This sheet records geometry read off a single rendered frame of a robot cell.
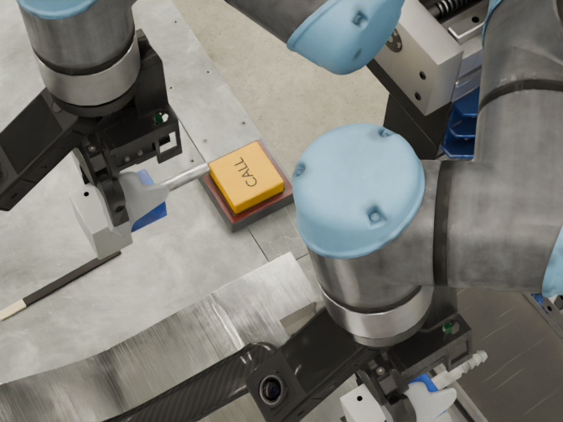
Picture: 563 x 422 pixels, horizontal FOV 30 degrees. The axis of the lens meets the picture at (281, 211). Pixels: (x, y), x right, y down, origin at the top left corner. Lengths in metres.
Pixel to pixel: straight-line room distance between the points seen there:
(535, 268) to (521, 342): 1.16
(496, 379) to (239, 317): 0.81
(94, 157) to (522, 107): 0.37
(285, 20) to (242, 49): 1.56
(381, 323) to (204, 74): 0.61
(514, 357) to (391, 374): 0.98
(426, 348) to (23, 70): 0.66
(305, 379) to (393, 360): 0.06
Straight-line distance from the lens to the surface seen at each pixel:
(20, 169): 0.84
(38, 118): 0.84
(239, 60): 2.23
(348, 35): 0.67
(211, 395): 0.97
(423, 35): 1.03
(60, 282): 1.11
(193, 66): 1.24
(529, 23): 0.66
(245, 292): 0.99
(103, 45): 0.74
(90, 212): 0.97
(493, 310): 1.77
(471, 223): 0.59
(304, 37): 0.69
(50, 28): 0.72
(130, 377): 0.98
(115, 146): 0.84
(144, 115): 0.86
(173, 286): 1.10
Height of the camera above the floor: 1.80
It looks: 62 degrees down
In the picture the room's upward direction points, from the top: 2 degrees clockwise
